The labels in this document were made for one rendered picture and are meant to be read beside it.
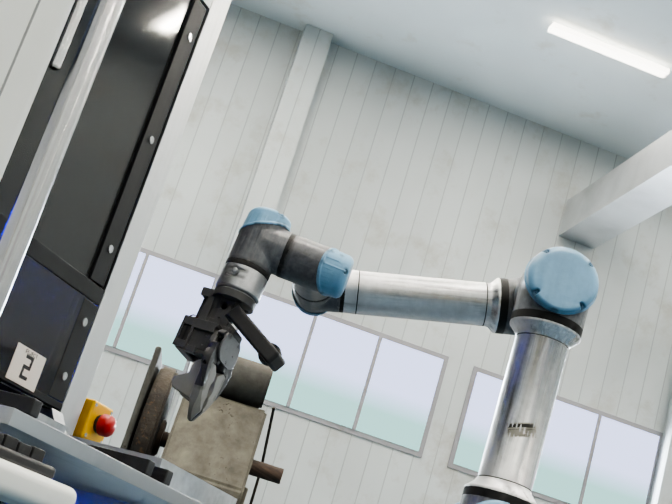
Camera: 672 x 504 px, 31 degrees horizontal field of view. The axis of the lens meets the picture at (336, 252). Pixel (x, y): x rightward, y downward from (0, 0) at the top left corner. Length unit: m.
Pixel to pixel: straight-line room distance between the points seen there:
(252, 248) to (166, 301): 10.03
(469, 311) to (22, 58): 1.17
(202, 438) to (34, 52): 6.93
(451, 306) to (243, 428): 6.02
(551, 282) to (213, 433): 6.15
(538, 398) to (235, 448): 6.11
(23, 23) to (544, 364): 1.11
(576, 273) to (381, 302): 0.34
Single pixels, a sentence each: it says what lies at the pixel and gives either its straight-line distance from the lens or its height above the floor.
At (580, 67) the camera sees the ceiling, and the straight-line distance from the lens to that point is 12.32.
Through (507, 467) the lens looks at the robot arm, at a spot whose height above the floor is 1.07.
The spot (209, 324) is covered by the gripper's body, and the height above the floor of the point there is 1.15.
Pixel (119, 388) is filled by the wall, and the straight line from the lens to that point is 11.81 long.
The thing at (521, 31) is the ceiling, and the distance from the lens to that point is 11.96.
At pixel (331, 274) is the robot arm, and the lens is 1.95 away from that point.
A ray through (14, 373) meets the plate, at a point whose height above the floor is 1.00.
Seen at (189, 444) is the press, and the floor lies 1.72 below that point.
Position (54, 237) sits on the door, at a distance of 2.09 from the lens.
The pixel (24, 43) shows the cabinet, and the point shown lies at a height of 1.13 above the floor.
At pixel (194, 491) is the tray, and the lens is 1.85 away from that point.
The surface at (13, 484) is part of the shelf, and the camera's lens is 1.13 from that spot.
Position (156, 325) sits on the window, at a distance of 11.92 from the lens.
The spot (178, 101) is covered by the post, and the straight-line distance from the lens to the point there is 2.34.
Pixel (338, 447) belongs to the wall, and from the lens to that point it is 12.07.
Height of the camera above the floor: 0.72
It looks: 18 degrees up
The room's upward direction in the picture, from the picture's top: 17 degrees clockwise
